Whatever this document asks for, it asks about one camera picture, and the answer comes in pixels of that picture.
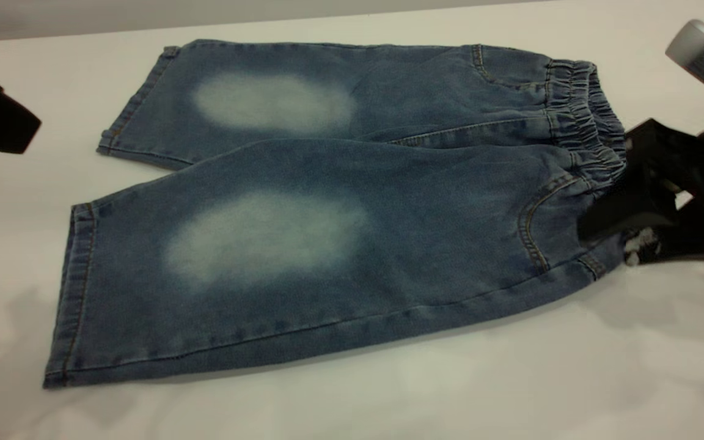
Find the blue denim jeans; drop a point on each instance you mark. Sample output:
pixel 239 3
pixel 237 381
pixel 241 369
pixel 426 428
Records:
pixel 327 201

